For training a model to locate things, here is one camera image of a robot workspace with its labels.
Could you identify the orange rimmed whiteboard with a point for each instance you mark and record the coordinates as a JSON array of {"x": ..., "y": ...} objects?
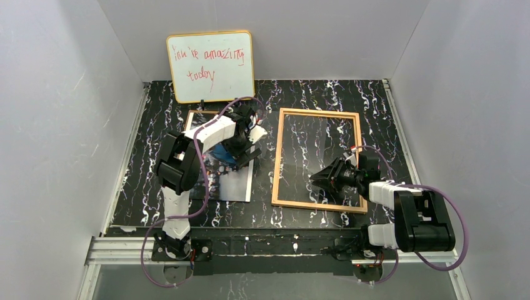
[{"x": 212, "y": 66}]

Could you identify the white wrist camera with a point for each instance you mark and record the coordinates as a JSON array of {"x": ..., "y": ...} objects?
[
  {"x": 351, "y": 156},
  {"x": 256, "y": 133}
]

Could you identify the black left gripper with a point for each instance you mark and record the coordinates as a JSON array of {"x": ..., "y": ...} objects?
[{"x": 242, "y": 150}]

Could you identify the light wooden picture frame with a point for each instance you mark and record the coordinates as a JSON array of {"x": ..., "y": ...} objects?
[{"x": 308, "y": 141}]

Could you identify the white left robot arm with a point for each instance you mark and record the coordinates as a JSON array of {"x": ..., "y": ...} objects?
[{"x": 177, "y": 168}]

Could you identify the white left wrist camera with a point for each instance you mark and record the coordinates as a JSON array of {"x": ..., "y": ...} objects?
[{"x": 256, "y": 133}]

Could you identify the aluminium front rail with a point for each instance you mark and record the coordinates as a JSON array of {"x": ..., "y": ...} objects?
[{"x": 137, "y": 250}]

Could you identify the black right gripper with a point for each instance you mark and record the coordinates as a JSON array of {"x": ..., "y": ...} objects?
[{"x": 336, "y": 177}]

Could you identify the colour street photo print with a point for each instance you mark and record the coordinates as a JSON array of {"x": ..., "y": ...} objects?
[{"x": 226, "y": 181}]

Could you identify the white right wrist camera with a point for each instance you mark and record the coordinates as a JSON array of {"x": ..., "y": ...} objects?
[{"x": 351, "y": 156}]

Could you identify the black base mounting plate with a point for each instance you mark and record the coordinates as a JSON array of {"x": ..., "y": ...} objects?
[{"x": 369, "y": 268}]

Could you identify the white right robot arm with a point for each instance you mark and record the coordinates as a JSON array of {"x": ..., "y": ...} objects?
[{"x": 421, "y": 220}]

